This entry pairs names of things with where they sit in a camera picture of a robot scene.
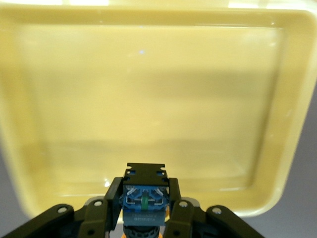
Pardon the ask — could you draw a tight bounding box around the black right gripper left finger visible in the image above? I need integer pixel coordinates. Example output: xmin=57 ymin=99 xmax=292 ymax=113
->
xmin=0 ymin=177 xmax=124 ymax=238

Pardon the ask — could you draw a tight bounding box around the yellow plastic tray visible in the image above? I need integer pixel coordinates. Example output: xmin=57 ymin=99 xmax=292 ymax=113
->
xmin=0 ymin=4 xmax=317 ymax=219

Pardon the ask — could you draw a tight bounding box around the yellow cap push button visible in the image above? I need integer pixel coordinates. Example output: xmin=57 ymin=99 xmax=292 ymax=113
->
xmin=120 ymin=162 xmax=172 ymax=238

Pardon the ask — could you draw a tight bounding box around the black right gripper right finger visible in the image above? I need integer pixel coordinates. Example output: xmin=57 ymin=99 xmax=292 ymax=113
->
xmin=162 ymin=177 xmax=264 ymax=238

